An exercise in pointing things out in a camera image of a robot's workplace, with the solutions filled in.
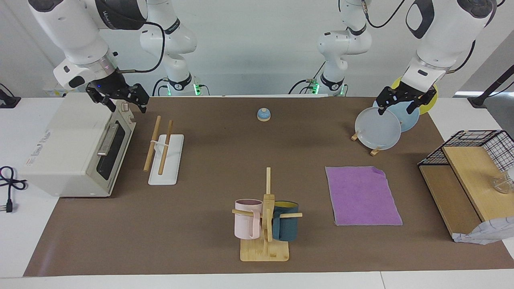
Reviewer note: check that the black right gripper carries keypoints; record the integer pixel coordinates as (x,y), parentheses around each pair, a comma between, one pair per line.
(114,86)

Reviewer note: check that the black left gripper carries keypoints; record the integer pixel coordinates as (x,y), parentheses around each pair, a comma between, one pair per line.
(409,94)

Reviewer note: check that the purple and grey towel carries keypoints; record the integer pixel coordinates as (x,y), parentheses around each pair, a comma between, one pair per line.
(361,196)

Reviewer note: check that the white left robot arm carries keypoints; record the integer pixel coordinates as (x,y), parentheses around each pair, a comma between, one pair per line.
(445,36)

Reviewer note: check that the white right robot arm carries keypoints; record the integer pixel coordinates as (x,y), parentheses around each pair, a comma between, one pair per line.
(76,36)

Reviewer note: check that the wooden plate rack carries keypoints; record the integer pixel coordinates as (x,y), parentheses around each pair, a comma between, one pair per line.
(375,152)

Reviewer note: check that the white towel rack wooden bars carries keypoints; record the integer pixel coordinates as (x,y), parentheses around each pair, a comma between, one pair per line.
(166,172)

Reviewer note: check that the light blue plate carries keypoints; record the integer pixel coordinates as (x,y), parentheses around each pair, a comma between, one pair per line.
(407,120)

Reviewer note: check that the yellow plate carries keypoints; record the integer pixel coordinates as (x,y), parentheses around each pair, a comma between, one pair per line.
(430,103)

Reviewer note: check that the translucent white plate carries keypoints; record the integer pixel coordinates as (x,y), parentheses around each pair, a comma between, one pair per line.
(377,130)

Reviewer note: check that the black stand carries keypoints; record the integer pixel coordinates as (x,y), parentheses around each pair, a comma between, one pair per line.
(478,100)

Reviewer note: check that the cream toaster oven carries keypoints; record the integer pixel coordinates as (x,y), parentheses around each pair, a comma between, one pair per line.
(60,148)

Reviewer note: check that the wooden shelf box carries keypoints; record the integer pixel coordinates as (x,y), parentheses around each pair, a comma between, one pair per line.
(470,172)

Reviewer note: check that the clear glass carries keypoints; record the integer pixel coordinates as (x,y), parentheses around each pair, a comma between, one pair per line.
(502,184)

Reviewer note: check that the blue call bell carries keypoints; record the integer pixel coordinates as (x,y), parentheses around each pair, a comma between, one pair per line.
(264,115)

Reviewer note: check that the brown table mat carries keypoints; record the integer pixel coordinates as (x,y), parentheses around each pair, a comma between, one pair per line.
(200,224)

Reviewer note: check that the white paper wrap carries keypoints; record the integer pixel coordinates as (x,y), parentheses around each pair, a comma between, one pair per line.
(490,233)

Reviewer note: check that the dark teal mug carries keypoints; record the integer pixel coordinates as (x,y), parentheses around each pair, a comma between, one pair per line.
(286,228)

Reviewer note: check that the pink mug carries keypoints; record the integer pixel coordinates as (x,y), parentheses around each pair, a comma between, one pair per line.
(245,224)

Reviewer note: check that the wooden mug tree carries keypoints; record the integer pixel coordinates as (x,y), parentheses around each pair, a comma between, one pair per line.
(265,251)

